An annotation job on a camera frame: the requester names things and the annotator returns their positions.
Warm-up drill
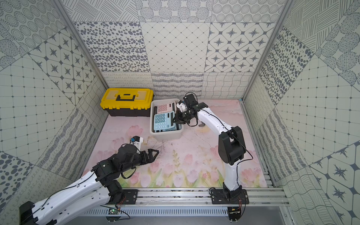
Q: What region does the light blue calculator back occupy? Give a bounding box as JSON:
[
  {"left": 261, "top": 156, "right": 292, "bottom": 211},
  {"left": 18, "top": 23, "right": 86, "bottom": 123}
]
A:
[{"left": 156, "top": 124, "right": 181, "bottom": 133}]

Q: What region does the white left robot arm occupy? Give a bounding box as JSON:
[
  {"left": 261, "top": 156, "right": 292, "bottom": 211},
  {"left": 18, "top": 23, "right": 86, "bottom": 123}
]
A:
[{"left": 19, "top": 143, "right": 159, "bottom": 225}]

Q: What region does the yellow and black toolbox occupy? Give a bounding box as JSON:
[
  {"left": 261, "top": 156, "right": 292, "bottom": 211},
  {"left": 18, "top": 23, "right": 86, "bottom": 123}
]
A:
[{"left": 100, "top": 88, "right": 154, "bottom": 117}]

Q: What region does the floral pink table mat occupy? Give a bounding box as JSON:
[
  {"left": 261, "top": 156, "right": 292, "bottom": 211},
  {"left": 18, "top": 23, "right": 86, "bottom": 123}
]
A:
[{"left": 85, "top": 100, "right": 268, "bottom": 188}]

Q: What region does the white plastic storage box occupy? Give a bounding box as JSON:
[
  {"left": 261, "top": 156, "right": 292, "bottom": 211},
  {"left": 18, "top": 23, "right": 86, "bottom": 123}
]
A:
[{"left": 150, "top": 98, "right": 184, "bottom": 141}]

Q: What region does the teal calculator face up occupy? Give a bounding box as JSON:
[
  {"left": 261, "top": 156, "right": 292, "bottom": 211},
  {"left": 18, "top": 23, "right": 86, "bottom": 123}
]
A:
[{"left": 153, "top": 111, "right": 176, "bottom": 132}]

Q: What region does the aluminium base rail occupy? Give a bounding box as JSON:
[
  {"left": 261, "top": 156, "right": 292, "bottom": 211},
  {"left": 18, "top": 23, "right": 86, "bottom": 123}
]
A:
[{"left": 56, "top": 187, "right": 290, "bottom": 217}]

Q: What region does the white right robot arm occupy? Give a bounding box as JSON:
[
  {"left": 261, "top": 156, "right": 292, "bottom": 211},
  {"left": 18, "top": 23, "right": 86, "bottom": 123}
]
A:
[{"left": 172, "top": 92, "right": 249, "bottom": 204}]

